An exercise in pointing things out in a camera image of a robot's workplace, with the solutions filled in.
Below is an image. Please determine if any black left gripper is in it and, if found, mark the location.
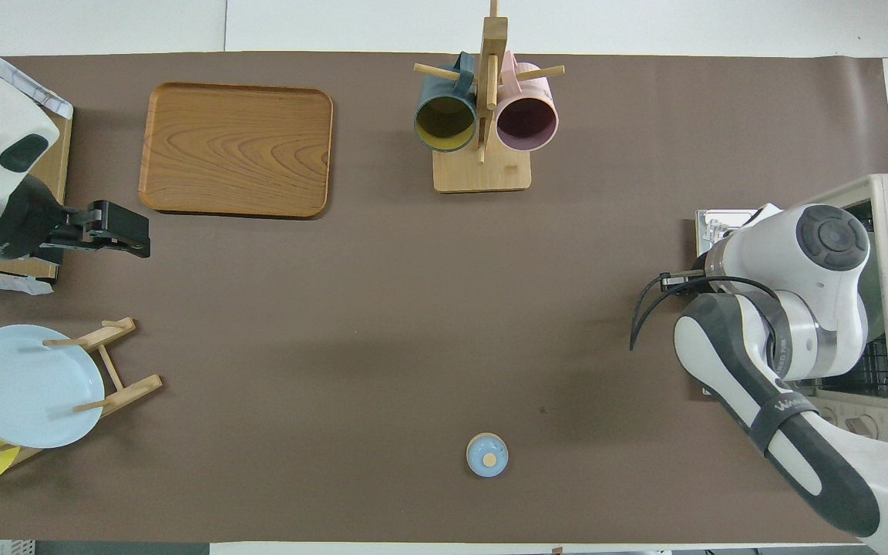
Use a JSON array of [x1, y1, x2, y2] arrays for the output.
[[0, 173, 151, 261]]

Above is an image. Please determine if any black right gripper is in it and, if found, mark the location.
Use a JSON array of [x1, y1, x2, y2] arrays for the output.
[[660, 270, 711, 292]]

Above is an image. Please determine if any wooden serving tray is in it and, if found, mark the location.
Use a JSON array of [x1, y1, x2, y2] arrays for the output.
[[138, 82, 335, 220]]

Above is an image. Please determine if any wooden plate rack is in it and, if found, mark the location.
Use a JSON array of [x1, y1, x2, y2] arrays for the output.
[[0, 317, 163, 469]]

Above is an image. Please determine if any light blue plate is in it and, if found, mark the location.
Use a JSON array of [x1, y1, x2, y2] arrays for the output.
[[0, 324, 106, 449]]

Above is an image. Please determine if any pink mug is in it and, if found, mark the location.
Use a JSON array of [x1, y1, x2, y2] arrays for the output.
[[495, 52, 560, 153]]

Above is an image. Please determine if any wooden mug tree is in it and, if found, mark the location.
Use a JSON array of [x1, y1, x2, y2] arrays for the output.
[[413, 0, 566, 193]]

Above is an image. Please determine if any brown table mat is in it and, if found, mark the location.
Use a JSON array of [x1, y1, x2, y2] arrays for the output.
[[0, 52, 888, 544]]

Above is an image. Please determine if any small blue cork-lid jar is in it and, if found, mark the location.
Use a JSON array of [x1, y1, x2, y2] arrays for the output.
[[466, 432, 510, 479]]

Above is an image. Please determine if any dark blue mug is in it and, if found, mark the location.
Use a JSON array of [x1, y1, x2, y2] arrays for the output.
[[413, 52, 479, 153]]

